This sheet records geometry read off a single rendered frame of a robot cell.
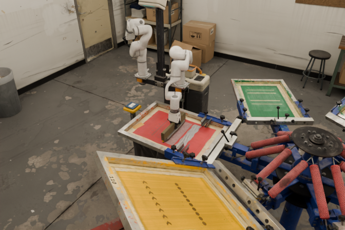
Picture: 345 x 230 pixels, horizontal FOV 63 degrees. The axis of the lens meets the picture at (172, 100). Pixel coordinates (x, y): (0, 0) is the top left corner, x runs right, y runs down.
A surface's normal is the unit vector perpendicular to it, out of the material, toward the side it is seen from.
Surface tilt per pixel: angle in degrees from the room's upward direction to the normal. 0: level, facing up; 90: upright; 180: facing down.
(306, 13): 90
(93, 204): 0
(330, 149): 0
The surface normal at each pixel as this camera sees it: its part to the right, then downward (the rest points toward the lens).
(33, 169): -0.01, -0.85
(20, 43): 0.85, 0.27
